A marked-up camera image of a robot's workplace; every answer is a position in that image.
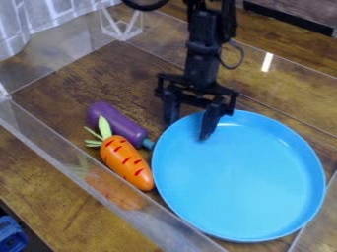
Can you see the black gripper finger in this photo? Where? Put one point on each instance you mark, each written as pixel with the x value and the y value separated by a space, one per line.
pixel 171 107
pixel 210 120

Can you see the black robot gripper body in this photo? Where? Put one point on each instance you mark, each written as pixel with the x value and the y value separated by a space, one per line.
pixel 195 86

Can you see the purple toy eggplant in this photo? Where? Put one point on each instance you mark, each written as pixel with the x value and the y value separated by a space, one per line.
pixel 122 125

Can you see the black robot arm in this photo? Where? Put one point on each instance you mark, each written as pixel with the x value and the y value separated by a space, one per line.
pixel 211 27

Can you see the orange toy carrot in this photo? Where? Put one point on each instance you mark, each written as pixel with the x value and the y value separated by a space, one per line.
pixel 120 156

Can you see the blue plastic plate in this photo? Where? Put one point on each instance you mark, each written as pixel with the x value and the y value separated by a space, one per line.
pixel 246 186

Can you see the white patterned curtain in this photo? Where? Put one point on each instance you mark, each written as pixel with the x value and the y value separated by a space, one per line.
pixel 24 17

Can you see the blue object at corner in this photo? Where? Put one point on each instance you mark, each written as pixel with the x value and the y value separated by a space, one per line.
pixel 13 239

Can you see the clear acrylic enclosure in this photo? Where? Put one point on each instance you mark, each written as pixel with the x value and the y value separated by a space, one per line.
pixel 104 56

